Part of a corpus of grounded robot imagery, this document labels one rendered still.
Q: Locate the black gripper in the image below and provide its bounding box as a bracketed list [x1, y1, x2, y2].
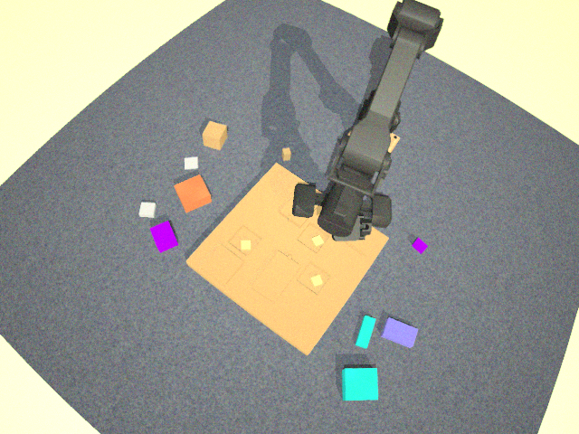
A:
[292, 184, 392, 228]

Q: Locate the turquoise rectangular block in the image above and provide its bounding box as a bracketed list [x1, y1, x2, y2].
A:
[356, 316, 375, 348]

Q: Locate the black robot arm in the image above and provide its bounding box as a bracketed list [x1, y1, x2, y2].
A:
[317, 0, 444, 241]

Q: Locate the turquoise cube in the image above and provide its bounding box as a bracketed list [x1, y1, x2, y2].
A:
[342, 368, 378, 401]

